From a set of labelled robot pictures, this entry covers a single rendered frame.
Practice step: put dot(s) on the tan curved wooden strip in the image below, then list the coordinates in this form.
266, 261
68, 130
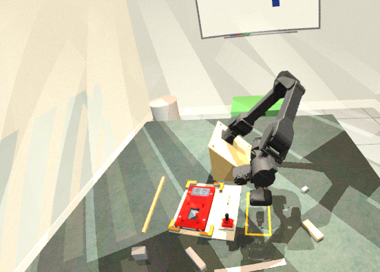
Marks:
153, 206

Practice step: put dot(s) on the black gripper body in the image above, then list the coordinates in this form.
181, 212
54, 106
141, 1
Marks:
260, 196

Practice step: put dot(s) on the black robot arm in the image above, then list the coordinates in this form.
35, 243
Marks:
278, 135

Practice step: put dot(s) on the white flat bar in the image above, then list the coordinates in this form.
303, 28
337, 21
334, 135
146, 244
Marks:
254, 267

